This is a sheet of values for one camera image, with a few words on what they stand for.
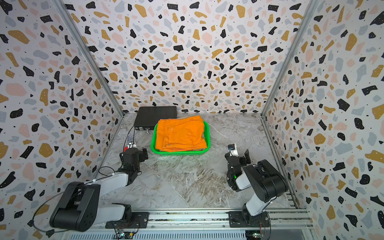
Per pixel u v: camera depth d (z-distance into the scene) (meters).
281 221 0.75
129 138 1.00
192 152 0.92
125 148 1.01
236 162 0.72
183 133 0.97
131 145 0.78
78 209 0.42
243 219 0.67
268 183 0.48
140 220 0.73
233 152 0.80
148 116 1.21
